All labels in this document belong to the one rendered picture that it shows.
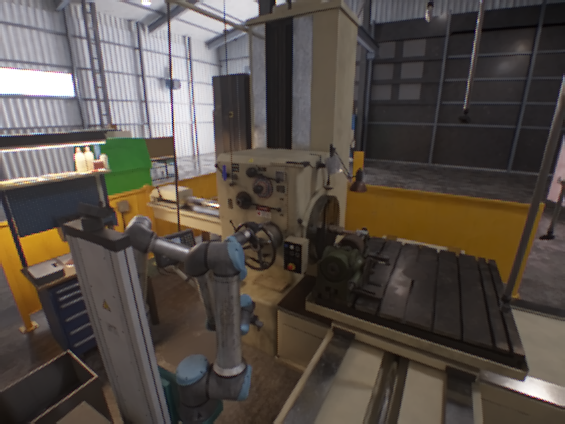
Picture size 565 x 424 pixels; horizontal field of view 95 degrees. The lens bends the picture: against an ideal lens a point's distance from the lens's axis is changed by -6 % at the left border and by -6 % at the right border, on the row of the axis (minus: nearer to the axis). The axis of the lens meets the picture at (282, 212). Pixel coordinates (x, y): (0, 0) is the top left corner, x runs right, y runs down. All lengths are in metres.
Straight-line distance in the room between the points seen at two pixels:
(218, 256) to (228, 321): 0.29
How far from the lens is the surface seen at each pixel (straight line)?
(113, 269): 1.13
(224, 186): 2.31
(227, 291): 1.19
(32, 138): 2.92
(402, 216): 4.31
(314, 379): 1.85
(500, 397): 2.45
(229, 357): 1.35
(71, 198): 3.26
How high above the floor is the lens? 2.15
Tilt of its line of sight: 19 degrees down
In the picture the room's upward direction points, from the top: straight up
